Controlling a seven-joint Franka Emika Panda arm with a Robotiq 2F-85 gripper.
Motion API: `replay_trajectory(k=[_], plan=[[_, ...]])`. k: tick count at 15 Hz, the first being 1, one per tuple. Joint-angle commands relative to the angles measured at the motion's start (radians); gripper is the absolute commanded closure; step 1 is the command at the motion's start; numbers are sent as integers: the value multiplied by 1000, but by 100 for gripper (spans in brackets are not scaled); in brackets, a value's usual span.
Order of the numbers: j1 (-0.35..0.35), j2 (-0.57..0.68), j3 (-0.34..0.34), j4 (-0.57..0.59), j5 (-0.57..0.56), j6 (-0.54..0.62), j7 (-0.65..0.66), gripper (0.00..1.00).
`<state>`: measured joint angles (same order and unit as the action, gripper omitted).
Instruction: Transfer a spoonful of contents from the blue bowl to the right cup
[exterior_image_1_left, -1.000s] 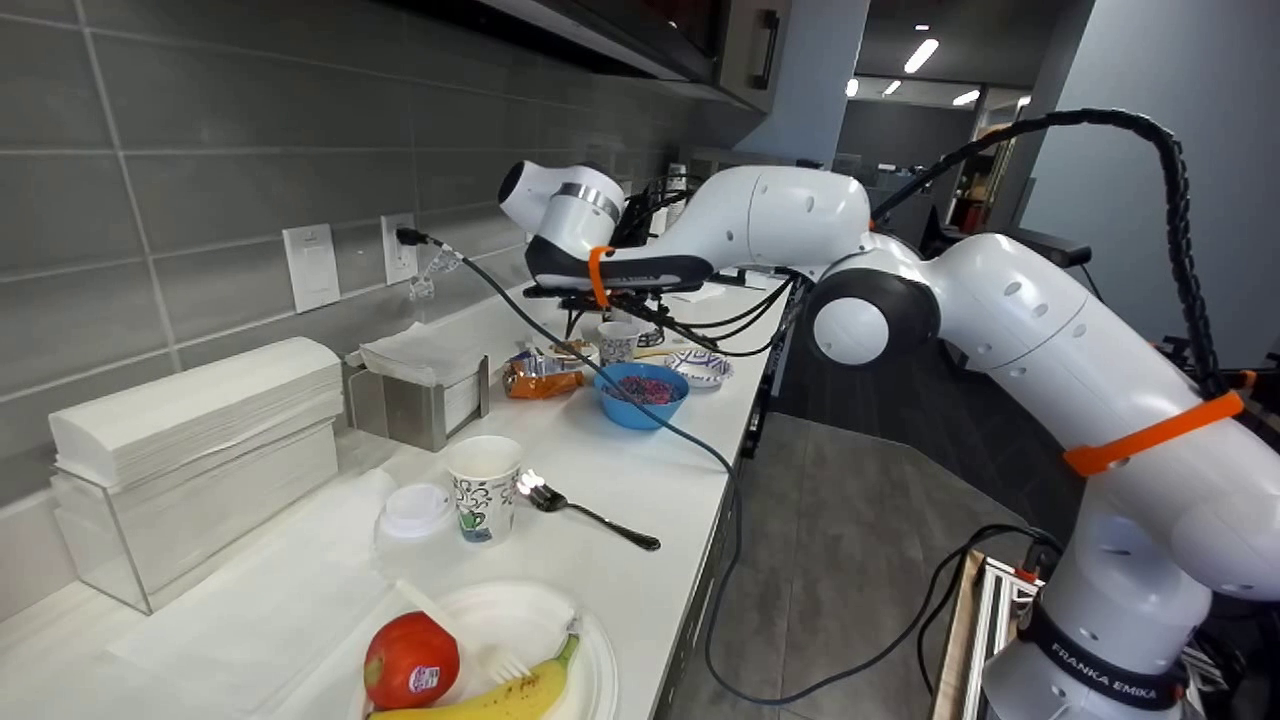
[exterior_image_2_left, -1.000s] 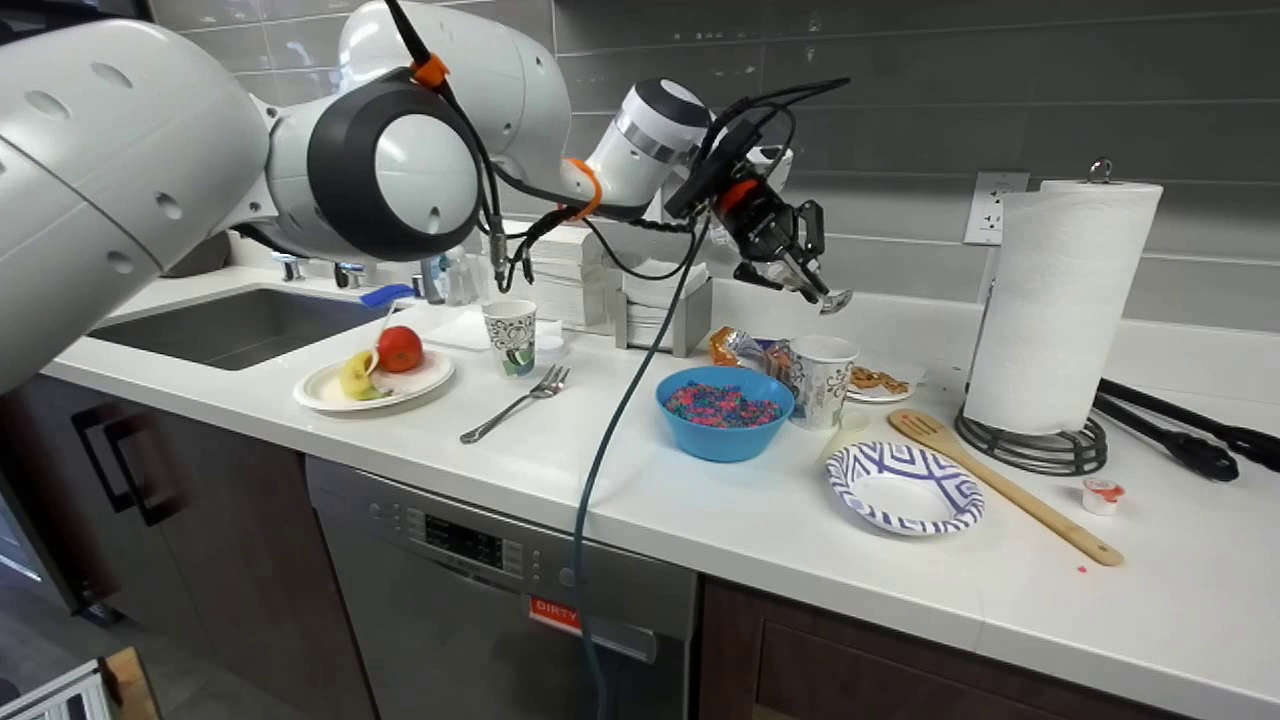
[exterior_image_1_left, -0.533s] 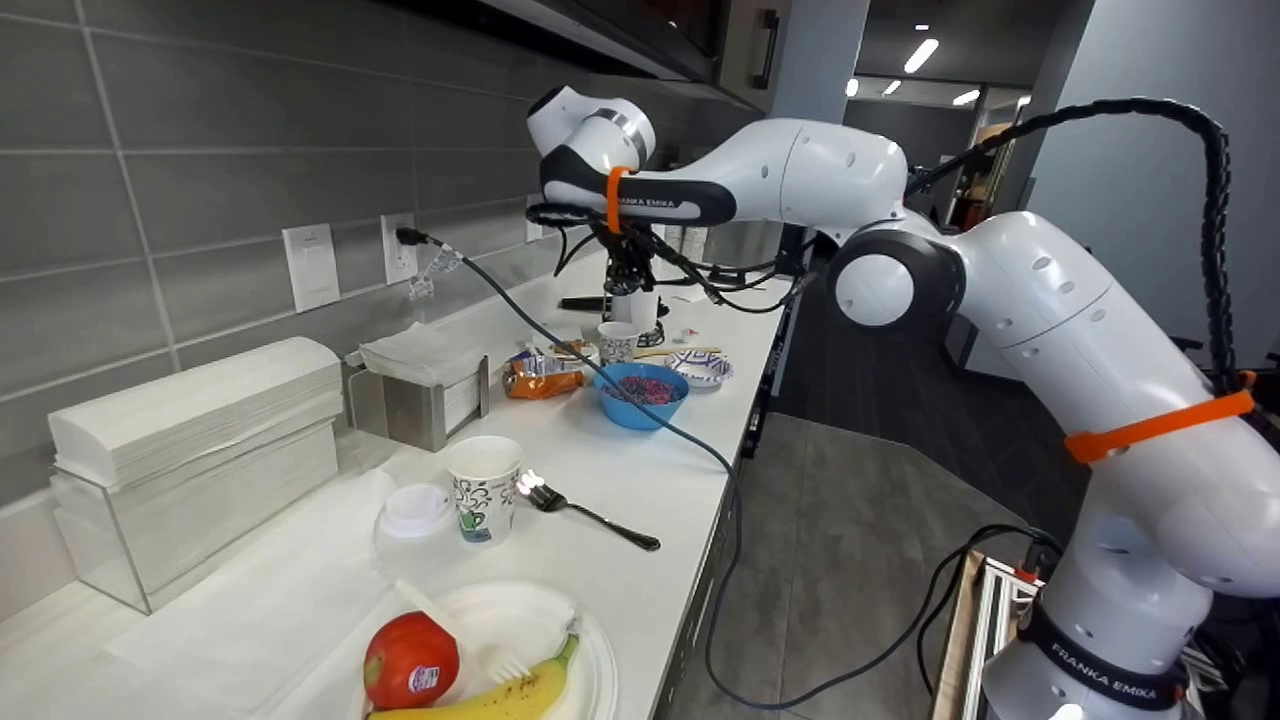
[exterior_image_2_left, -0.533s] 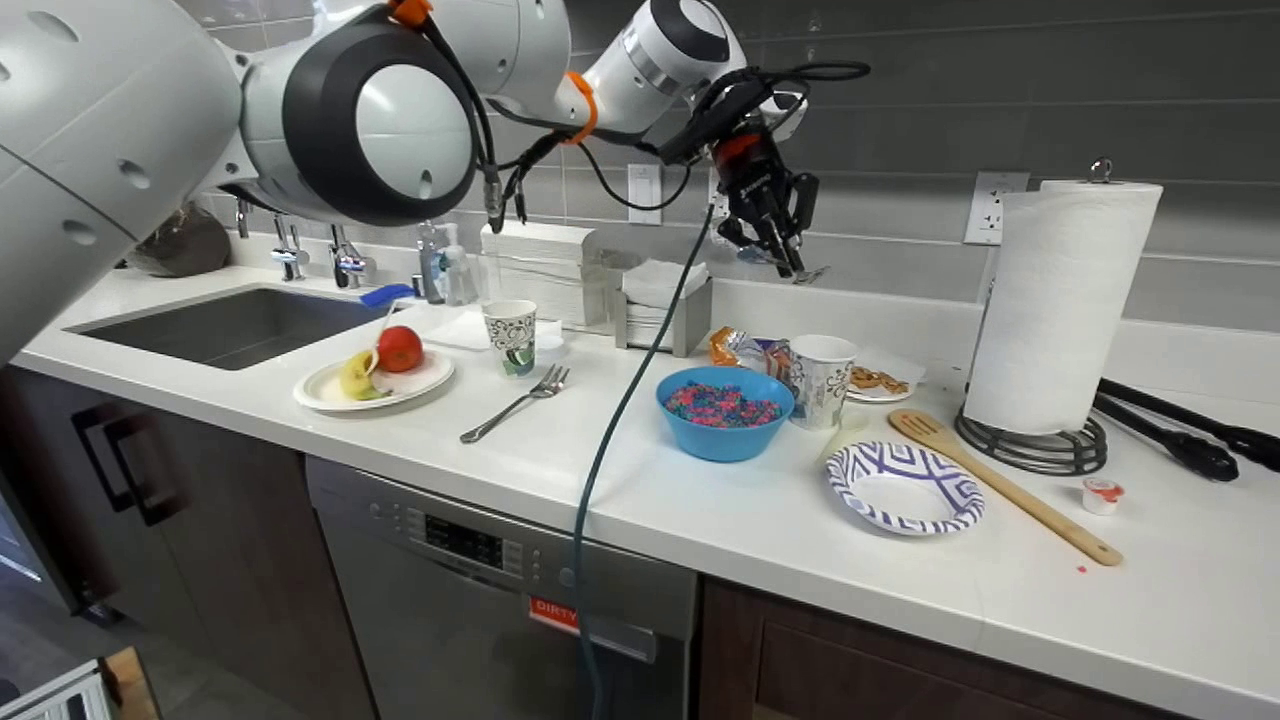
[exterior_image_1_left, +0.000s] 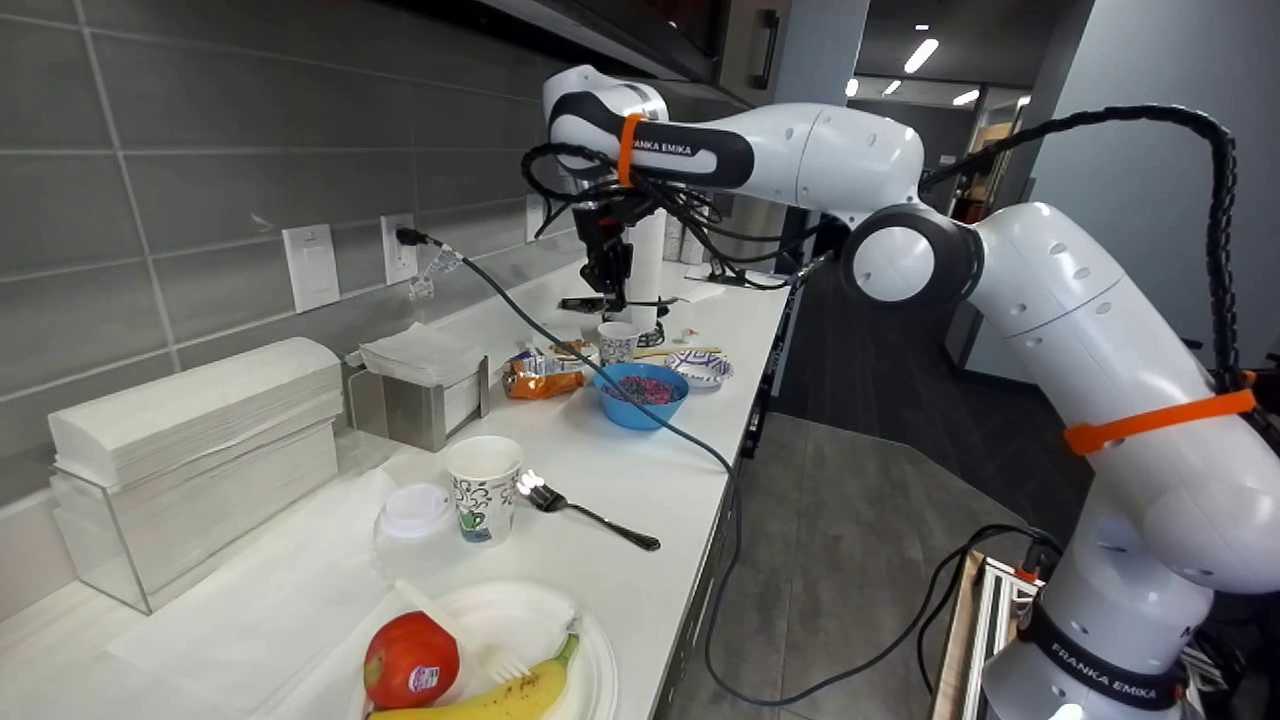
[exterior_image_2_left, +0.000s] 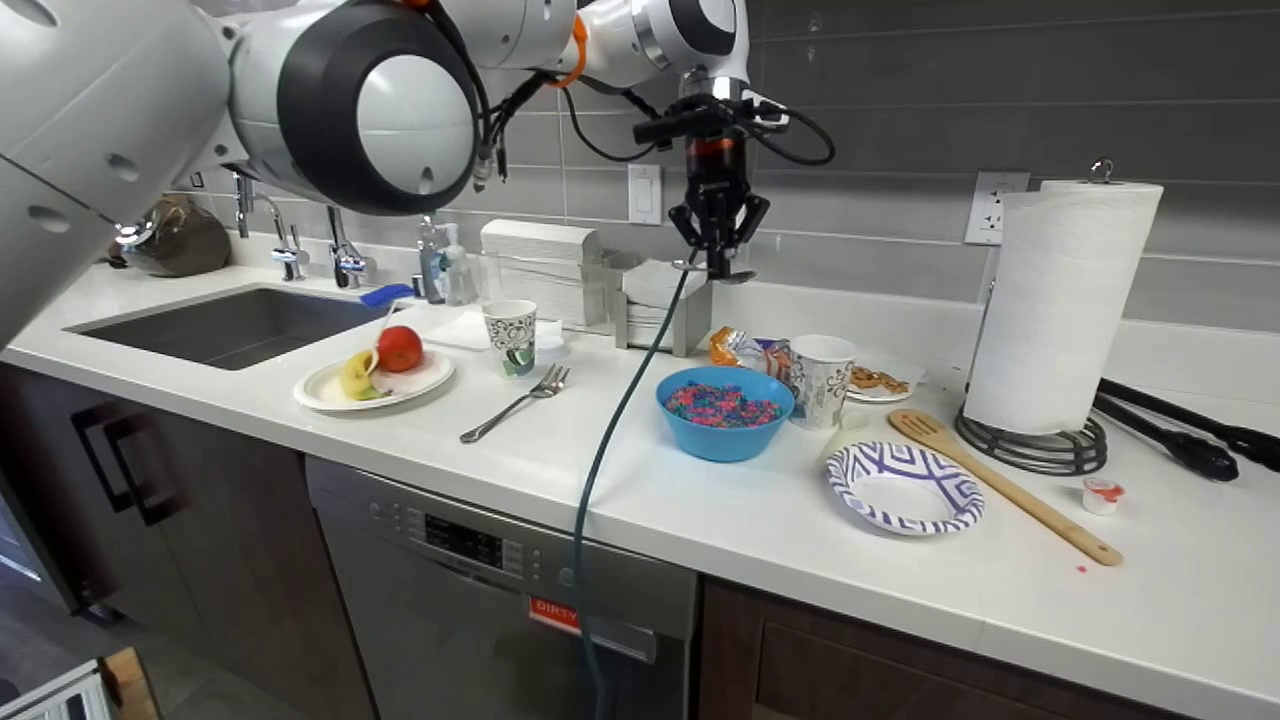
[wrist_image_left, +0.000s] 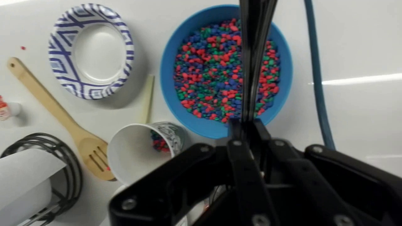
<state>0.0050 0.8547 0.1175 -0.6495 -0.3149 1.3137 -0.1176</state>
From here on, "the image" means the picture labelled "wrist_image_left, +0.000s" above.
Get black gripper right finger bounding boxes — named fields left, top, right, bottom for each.
left=249, top=119, right=402, bottom=226

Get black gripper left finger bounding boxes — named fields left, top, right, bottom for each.
left=109, top=118, right=280, bottom=226

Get dark metal spoon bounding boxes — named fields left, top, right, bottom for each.
left=238, top=0, right=278, bottom=124

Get printed paper cup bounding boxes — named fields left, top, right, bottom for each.
left=106, top=120, right=192, bottom=187

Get blue patterned paper bowl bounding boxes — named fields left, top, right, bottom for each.
left=47, top=2, right=135, bottom=101

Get small heap of coloured beads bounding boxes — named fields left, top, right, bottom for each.
left=149, top=130, right=170, bottom=153

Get red green blue beads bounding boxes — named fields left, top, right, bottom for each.
left=173, top=17, right=281, bottom=124

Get pale wooden stick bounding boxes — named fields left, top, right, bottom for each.
left=143, top=74, right=155, bottom=125

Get slotted wooden spatula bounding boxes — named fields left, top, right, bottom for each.
left=6, top=56, right=117, bottom=182

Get white paper towel roll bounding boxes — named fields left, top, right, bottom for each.
left=0, top=147, right=67, bottom=226

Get small red capped bottle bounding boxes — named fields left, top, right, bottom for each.
left=0, top=94, right=22, bottom=123

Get blue power cable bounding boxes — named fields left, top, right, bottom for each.
left=302, top=0, right=336, bottom=150

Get black wire towel holder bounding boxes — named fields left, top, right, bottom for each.
left=0, top=132, right=84, bottom=226

